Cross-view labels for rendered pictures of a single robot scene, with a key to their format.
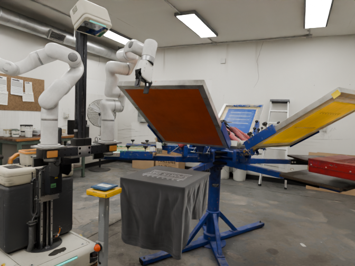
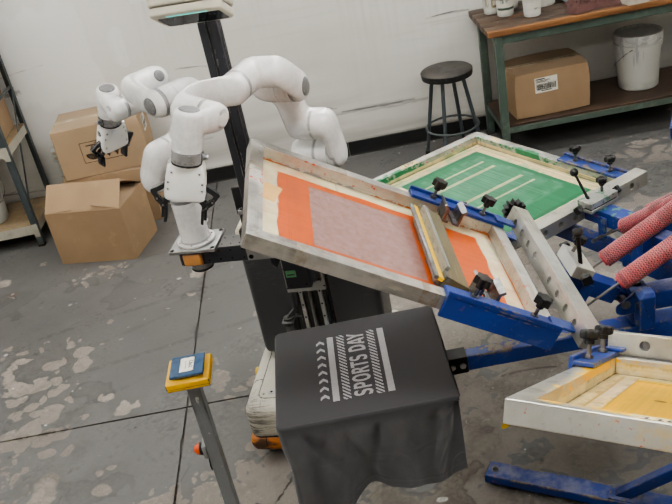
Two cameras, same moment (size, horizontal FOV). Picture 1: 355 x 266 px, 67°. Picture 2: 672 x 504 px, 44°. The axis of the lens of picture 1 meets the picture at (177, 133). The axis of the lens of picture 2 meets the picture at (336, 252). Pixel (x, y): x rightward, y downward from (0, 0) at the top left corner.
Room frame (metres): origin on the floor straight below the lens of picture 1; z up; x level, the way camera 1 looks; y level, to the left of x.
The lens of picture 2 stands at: (1.02, -1.71, 2.36)
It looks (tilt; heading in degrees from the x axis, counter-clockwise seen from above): 29 degrees down; 67
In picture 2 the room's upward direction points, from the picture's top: 12 degrees counter-clockwise
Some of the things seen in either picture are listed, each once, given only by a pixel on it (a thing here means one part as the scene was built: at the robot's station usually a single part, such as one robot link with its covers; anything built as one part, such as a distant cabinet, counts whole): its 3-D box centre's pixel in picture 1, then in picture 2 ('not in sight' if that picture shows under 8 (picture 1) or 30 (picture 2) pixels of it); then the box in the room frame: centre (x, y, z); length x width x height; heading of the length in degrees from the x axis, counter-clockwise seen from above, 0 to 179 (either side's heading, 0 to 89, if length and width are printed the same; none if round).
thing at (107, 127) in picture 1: (106, 131); not in sight; (1.97, 0.53, 1.21); 0.16 x 0.13 x 0.15; 54
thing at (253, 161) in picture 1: (276, 160); not in sight; (2.86, -1.08, 0.91); 1.34 x 0.40 x 0.08; 95
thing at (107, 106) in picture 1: (109, 110); (314, 160); (1.97, 0.51, 1.37); 0.13 x 0.10 x 0.16; 128
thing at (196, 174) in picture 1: (168, 174); (360, 363); (1.79, 0.05, 0.95); 0.48 x 0.44 x 0.01; 155
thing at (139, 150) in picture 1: (129, 142); (517, 174); (2.72, 0.49, 1.05); 1.08 x 0.61 x 0.23; 95
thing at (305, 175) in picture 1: (270, 171); not in sight; (2.25, -0.80, 0.91); 1.34 x 0.40 x 0.08; 35
